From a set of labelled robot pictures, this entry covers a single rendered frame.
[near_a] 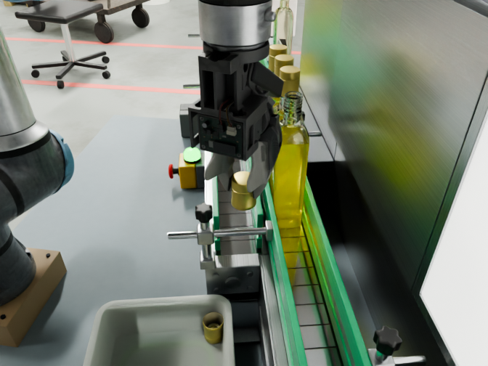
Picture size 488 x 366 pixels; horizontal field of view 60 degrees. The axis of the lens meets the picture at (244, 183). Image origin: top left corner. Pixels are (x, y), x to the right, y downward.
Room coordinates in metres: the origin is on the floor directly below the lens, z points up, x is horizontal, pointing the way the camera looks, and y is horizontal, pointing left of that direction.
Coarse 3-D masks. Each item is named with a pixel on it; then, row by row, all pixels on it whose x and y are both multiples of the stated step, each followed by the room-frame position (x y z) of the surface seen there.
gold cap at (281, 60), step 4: (276, 56) 0.75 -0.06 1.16; (280, 56) 0.75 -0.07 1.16; (284, 56) 0.75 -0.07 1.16; (288, 56) 0.75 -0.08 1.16; (292, 56) 0.75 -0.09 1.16; (276, 60) 0.73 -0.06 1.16; (280, 60) 0.73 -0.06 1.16; (284, 60) 0.72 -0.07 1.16; (288, 60) 0.72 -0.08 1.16; (292, 60) 0.73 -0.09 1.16; (276, 64) 0.73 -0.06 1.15; (280, 64) 0.72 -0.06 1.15; (284, 64) 0.72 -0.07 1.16; (288, 64) 0.72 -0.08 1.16; (292, 64) 0.73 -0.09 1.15; (276, 68) 0.73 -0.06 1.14; (276, 72) 0.73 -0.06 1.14
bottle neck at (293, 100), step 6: (288, 96) 0.62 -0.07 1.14; (294, 96) 0.64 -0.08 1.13; (300, 96) 0.62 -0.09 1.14; (288, 102) 0.61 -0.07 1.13; (294, 102) 0.61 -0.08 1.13; (300, 102) 0.61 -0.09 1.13; (288, 108) 0.61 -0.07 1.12; (294, 108) 0.61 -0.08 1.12; (300, 108) 0.62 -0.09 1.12; (288, 114) 0.61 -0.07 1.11; (294, 114) 0.61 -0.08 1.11; (300, 114) 0.62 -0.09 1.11; (288, 120) 0.61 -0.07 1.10; (294, 120) 0.61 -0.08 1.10; (300, 120) 0.62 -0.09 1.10
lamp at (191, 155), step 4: (188, 148) 0.94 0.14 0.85; (192, 148) 0.93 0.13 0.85; (196, 148) 0.94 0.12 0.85; (184, 152) 0.92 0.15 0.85; (188, 152) 0.92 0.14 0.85; (192, 152) 0.92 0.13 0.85; (196, 152) 0.92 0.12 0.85; (184, 156) 0.92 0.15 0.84; (188, 156) 0.91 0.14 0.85; (192, 156) 0.91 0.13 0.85; (196, 156) 0.91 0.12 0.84; (200, 156) 0.93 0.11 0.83; (184, 160) 0.92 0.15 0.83; (188, 160) 0.91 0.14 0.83; (192, 160) 0.91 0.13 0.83; (196, 160) 0.91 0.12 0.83
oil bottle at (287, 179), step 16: (288, 128) 0.61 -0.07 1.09; (304, 128) 0.61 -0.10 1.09; (288, 144) 0.60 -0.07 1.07; (304, 144) 0.60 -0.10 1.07; (288, 160) 0.60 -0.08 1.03; (304, 160) 0.60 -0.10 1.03; (272, 176) 0.62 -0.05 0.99; (288, 176) 0.60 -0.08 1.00; (304, 176) 0.60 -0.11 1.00; (272, 192) 0.61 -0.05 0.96; (288, 192) 0.60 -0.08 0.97; (288, 208) 0.60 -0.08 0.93; (288, 224) 0.60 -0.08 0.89
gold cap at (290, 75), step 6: (288, 66) 0.69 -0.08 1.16; (294, 66) 0.69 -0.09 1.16; (282, 72) 0.67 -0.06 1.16; (288, 72) 0.67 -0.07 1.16; (294, 72) 0.67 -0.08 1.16; (282, 78) 0.67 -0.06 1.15; (288, 78) 0.67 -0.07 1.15; (294, 78) 0.67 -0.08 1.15; (288, 84) 0.67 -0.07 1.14; (294, 84) 0.67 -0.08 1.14; (282, 90) 0.67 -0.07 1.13; (288, 90) 0.67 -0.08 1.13; (294, 90) 0.67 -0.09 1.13; (282, 96) 0.67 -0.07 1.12
